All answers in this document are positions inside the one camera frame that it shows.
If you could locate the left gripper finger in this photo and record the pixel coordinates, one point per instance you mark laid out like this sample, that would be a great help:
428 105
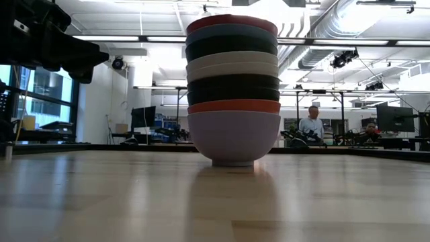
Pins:
90 55
84 75

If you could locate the white bowl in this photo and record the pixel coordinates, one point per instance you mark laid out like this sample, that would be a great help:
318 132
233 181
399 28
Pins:
231 58
231 70

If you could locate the black bowl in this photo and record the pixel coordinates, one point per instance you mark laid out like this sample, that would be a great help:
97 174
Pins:
231 81
231 45
231 94

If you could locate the blue bowl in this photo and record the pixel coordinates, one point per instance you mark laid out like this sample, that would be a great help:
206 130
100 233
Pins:
231 31

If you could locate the pink bowl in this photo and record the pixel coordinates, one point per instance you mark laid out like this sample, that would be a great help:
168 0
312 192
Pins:
231 20

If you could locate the orange bowl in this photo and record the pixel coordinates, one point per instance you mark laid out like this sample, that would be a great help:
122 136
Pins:
233 106

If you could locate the lavender bowl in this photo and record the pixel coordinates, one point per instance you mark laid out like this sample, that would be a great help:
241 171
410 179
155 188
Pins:
233 138

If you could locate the black ceiling spotlight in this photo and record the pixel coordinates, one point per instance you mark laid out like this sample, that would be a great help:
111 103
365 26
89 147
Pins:
117 62
341 61

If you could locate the large glass window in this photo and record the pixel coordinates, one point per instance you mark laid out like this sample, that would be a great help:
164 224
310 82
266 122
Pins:
50 87

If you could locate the cardboard box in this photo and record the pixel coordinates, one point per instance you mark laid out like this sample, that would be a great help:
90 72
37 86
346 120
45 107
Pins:
121 128

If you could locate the cream plastic container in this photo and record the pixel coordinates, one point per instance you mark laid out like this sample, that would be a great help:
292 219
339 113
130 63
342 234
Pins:
29 123

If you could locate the black computer monitor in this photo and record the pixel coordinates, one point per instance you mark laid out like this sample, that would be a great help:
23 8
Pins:
143 117
394 119

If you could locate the small grey cylinder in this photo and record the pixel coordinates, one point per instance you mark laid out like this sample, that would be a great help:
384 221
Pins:
8 152

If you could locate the person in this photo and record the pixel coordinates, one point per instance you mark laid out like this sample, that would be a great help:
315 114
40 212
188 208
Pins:
371 128
312 124

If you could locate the small black ceiling device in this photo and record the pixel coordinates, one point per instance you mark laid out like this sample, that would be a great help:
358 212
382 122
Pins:
375 86

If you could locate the black background rig frame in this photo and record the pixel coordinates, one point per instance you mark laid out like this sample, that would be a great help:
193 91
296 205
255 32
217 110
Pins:
319 91

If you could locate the silver ventilation duct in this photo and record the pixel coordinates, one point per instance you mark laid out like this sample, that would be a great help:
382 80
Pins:
336 20

